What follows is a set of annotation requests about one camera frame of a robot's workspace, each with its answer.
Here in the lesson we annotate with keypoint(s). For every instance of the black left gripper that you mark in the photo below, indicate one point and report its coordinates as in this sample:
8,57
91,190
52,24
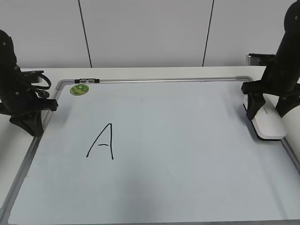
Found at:
24,100

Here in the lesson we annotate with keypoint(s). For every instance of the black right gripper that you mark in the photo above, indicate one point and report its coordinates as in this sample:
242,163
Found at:
280,78

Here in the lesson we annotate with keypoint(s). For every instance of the white whiteboard eraser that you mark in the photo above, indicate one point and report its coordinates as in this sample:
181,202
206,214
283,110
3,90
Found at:
267,123

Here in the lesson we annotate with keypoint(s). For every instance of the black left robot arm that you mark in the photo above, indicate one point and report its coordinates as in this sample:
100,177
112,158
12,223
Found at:
7,54

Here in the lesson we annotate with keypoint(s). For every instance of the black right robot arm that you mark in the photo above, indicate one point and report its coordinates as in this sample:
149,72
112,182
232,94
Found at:
289,48

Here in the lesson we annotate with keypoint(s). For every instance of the round green magnet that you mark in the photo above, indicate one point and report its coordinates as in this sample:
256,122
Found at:
79,90

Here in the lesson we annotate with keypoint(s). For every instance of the black silver marker clip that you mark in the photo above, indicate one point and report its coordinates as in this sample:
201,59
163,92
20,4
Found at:
78,81

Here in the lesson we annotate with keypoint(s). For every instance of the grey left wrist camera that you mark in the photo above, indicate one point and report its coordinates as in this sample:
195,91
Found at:
33,76

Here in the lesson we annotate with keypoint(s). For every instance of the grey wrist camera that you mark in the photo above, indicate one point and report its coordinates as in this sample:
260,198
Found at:
33,76
257,59

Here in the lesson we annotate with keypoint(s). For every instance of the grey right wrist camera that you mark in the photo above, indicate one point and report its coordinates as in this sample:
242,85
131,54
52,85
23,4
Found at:
257,59

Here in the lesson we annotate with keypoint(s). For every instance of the white magnetic whiteboard grey frame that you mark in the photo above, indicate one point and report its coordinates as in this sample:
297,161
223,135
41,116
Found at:
153,151

